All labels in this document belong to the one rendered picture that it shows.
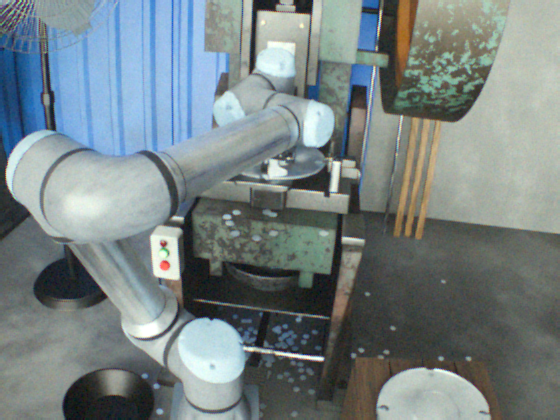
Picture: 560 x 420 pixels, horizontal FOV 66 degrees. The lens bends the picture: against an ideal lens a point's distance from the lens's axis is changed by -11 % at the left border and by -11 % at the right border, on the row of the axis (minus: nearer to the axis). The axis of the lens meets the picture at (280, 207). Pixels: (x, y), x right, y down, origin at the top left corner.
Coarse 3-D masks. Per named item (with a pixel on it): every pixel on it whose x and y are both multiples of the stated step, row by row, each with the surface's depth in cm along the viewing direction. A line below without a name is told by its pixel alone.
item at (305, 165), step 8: (296, 152) 136; (304, 152) 136; (312, 152) 136; (320, 152) 136; (296, 160) 130; (304, 160) 131; (312, 160) 131; (320, 160) 131; (256, 168) 124; (288, 168) 125; (296, 168) 125; (304, 168) 126; (312, 168) 126; (320, 168) 125; (256, 176) 119; (272, 176) 120; (280, 176) 120; (288, 176) 120; (296, 176) 120; (304, 176) 121
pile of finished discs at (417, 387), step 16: (416, 368) 118; (400, 384) 114; (416, 384) 114; (432, 384) 114; (448, 384) 114; (464, 384) 114; (384, 400) 109; (400, 400) 109; (416, 400) 108; (432, 400) 108; (448, 400) 108; (464, 400) 109; (480, 400) 108; (384, 416) 104; (400, 416) 104; (416, 416) 104; (432, 416) 104; (448, 416) 104; (464, 416) 104; (480, 416) 104
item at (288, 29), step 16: (256, 16) 118; (272, 16) 118; (288, 16) 117; (304, 16) 117; (256, 32) 120; (272, 32) 120; (288, 32) 119; (304, 32) 119; (256, 48) 122; (288, 48) 121; (304, 48) 120; (304, 64) 122; (304, 80) 124; (304, 96) 127
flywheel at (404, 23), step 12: (408, 0) 142; (396, 12) 150; (408, 12) 142; (396, 24) 147; (408, 24) 142; (396, 36) 145; (408, 36) 140; (396, 48) 143; (408, 48) 138; (396, 60) 141; (396, 72) 139
